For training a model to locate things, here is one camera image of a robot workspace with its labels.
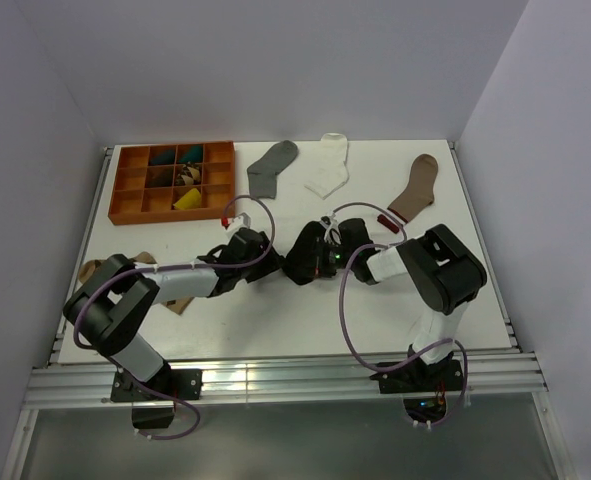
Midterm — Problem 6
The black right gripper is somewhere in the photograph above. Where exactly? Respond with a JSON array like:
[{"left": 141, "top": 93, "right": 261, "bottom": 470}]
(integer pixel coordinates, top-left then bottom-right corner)
[{"left": 296, "top": 237, "right": 356, "bottom": 278}]

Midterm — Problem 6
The black sock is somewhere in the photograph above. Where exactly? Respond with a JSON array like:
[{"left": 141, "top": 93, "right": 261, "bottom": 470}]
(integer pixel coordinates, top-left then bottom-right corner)
[{"left": 282, "top": 221, "right": 325, "bottom": 286}]

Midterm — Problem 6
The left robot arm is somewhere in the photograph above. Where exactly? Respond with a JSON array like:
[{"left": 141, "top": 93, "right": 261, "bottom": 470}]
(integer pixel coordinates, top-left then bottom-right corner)
[{"left": 63, "top": 227, "right": 284, "bottom": 399}]

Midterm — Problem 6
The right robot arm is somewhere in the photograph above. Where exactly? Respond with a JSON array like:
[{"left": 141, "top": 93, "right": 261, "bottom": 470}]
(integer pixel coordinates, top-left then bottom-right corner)
[{"left": 306, "top": 217, "right": 487, "bottom": 390}]

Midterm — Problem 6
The white sock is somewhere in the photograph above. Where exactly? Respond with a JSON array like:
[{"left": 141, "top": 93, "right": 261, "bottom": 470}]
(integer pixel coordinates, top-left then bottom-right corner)
[{"left": 304, "top": 133, "right": 350, "bottom": 199}]

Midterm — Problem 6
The yellow rolled sock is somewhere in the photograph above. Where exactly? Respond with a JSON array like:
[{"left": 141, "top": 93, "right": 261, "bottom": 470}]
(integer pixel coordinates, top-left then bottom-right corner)
[{"left": 173, "top": 188, "right": 201, "bottom": 211}]

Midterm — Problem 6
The tan sock maroon striped cuff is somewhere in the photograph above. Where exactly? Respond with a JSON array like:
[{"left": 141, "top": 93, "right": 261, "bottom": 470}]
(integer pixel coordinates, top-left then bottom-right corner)
[{"left": 387, "top": 154, "right": 439, "bottom": 225}]

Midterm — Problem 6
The grey sock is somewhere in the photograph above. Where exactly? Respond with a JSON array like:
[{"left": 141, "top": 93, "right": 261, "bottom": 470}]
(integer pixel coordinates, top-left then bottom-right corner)
[{"left": 246, "top": 140, "right": 299, "bottom": 199}]

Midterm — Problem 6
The tan argyle sock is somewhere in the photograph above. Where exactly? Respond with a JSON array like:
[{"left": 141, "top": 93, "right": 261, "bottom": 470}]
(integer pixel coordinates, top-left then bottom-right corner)
[{"left": 78, "top": 251, "right": 194, "bottom": 315}]

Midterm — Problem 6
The brown argyle rolled sock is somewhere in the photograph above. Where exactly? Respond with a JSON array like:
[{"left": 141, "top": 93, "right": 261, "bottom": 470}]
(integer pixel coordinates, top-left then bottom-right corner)
[{"left": 174, "top": 164, "right": 202, "bottom": 186}]

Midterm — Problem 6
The orange compartment tray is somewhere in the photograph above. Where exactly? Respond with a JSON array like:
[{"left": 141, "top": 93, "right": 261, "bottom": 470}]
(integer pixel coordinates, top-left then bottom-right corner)
[{"left": 108, "top": 141, "right": 236, "bottom": 226}]

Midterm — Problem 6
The dark brown rolled sock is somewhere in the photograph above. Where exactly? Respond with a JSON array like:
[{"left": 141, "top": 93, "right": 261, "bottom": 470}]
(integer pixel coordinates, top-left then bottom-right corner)
[{"left": 145, "top": 167, "right": 175, "bottom": 188}]

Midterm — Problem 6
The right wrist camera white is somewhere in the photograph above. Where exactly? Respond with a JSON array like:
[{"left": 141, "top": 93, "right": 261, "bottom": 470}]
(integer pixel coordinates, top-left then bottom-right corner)
[{"left": 320, "top": 212, "right": 341, "bottom": 246}]

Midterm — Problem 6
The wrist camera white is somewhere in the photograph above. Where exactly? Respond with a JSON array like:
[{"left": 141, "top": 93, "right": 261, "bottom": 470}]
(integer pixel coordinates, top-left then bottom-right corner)
[
  {"left": 320, "top": 212, "right": 341, "bottom": 246},
  {"left": 221, "top": 212, "right": 251, "bottom": 238}
]

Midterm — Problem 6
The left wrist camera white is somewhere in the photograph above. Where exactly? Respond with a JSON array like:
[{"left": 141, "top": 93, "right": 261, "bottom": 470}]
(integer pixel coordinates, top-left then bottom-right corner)
[{"left": 221, "top": 212, "right": 251, "bottom": 238}]

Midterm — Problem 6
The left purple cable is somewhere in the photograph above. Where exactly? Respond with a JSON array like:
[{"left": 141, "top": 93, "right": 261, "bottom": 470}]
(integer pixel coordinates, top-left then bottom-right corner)
[{"left": 72, "top": 194, "right": 276, "bottom": 441}]

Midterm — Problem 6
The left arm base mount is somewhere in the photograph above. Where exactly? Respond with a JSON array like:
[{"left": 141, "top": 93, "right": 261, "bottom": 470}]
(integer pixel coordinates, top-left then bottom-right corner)
[{"left": 110, "top": 367, "right": 203, "bottom": 440}]

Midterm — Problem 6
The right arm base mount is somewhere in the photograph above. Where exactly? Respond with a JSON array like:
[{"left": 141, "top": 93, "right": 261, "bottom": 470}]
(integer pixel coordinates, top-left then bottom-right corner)
[{"left": 369, "top": 353, "right": 467, "bottom": 394}]

